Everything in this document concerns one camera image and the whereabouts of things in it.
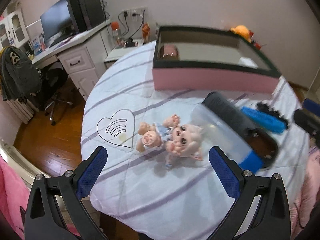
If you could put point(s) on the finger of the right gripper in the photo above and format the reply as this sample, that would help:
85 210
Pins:
310 105
307 123

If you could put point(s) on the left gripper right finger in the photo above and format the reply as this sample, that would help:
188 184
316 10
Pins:
260 209

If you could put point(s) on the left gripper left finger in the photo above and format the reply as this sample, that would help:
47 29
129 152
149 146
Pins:
43 219

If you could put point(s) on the blue highlighter marker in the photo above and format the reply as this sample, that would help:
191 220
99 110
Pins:
265 120

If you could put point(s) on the black tv remote control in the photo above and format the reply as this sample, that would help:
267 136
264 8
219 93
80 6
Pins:
264 148

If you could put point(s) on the white usb wall charger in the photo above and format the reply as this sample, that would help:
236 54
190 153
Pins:
247 62

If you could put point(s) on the clear tube blue cap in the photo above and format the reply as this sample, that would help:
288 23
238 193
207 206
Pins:
216 132

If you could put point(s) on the pink pig-eared doll figure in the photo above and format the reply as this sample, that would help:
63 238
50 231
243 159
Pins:
179 141

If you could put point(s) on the rose gold metal canister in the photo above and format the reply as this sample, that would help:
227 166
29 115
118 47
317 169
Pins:
168 52

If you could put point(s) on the pink bedding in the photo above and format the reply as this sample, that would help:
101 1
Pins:
14 194

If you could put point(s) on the white striped quilt cover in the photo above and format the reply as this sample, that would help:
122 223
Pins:
158 179

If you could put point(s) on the red cartoon storage box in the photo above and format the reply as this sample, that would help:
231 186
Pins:
253 42

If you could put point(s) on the orange octopus plush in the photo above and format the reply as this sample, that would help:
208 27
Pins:
243 31

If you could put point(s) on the black office chair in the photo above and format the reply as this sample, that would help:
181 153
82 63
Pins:
53 79

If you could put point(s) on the dark jacket on chair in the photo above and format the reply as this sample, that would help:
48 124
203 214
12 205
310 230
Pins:
19 77

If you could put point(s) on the pink black tray box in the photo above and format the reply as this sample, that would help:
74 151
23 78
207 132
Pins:
209 61

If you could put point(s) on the white computer desk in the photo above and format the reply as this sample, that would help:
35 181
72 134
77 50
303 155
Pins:
82 56

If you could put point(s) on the low black white cabinet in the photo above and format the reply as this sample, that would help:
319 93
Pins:
117 53

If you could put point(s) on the orange-lid glass bottle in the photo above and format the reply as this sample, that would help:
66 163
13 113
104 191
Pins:
117 35

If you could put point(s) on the black cylindrical bluetooth speaker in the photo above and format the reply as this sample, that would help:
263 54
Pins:
130 43

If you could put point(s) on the white glass-door cabinet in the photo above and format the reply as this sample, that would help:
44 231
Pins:
13 31

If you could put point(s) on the black computer monitor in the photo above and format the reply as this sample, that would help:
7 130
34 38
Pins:
55 19

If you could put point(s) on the orange snack bag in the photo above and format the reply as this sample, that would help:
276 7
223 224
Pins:
146 32

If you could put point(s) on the black pc tower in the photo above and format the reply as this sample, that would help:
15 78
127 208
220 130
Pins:
85 14

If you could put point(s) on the white wall power outlet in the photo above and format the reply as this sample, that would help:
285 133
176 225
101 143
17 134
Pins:
139 11

